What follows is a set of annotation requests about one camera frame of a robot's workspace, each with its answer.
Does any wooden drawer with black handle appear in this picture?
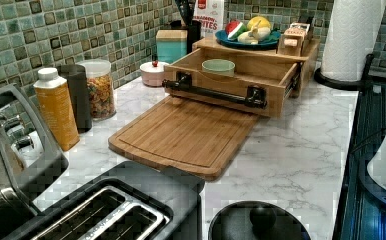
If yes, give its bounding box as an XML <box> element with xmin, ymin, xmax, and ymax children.
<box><xmin>162</xmin><ymin>48</ymin><xmax>301</xmax><ymax>117</ymax></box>

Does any wooden drawer cabinet box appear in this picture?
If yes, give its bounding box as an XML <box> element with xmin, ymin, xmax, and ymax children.
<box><xmin>192</xmin><ymin>37</ymin><xmax>319</xmax><ymax>97</ymax></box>

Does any bamboo cutting board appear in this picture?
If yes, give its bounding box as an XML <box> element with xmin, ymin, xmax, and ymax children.
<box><xmin>108</xmin><ymin>96</ymin><xmax>259</xmax><ymax>181</ymax></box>

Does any green ceramic bowl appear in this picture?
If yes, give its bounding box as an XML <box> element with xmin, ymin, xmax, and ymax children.
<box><xmin>202</xmin><ymin>59</ymin><xmax>236</xmax><ymax>76</ymax></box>

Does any teal canister with wooden lid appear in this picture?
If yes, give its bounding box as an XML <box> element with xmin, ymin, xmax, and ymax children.
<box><xmin>156</xmin><ymin>30</ymin><xmax>187</xmax><ymax>63</ymax></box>

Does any glass jar of pasta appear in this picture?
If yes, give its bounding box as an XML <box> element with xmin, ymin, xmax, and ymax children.
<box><xmin>79</xmin><ymin>59</ymin><xmax>116</xmax><ymax>120</ymax></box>

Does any black two-slot toaster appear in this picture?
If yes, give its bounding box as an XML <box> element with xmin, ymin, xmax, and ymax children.
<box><xmin>3</xmin><ymin>162</ymin><xmax>205</xmax><ymax>240</ymax></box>

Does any toy watermelon slice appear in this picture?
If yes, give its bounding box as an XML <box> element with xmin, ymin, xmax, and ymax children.
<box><xmin>225</xmin><ymin>21</ymin><xmax>247</xmax><ymax>41</ymax></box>

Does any toy peeled banana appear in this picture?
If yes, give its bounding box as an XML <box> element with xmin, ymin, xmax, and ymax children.
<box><xmin>237</xmin><ymin>27</ymin><xmax>271</xmax><ymax>44</ymax></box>

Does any oat bites cereal box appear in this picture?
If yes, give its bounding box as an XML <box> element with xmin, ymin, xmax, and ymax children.
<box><xmin>193</xmin><ymin>0</ymin><xmax>224</xmax><ymax>37</ymax></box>

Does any black utensil holder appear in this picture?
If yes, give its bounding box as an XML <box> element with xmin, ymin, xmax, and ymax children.
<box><xmin>170</xmin><ymin>0</ymin><xmax>201</xmax><ymax>53</ymax></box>

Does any black coffee grinder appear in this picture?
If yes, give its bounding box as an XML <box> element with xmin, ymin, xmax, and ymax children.
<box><xmin>208</xmin><ymin>201</ymin><xmax>311</xmax><ymax>240</ymax></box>

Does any blue plate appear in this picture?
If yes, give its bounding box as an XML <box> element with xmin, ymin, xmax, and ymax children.
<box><xmin>215</xmin><ymin>30</ymin><xmax>281</xmax><ymax>50</ymax></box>

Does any toy yellow lemon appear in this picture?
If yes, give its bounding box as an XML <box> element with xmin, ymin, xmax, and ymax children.
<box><xmin>247</xmin><ymin>16</ymin><xmax>271</xmax><ymax>30</ymax></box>

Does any dark grey tumbler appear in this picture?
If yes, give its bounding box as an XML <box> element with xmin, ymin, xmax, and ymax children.
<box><xmin>57</xmin><ymin>64</ymin><xmax>92</xmax><ymax>133</ymax></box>

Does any orange bottle with white cap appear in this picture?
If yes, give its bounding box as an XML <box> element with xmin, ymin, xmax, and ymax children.
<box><xmin>34</xmin><ymin>67</ymin><xmax>79</xmax><ymax>151</ymax></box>

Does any black paper towel holder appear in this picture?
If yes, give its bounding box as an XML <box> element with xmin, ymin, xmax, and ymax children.
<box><xmin>314</xmin><ymin>53</ymin><xmax>374</xmax><ymax>91</ymax></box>

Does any stainless steel dish rack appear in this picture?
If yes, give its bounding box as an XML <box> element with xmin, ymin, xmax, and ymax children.
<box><xmin>0</xmin><ymin>84</ymin><xmax>68</xmax><ymax>240</ymax></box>

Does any paper towel roll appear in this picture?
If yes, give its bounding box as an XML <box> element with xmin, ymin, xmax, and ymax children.
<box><xmin>321</xmin><ymin>0</ymin><xmax>386</xmax><ymax>81</ymax></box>

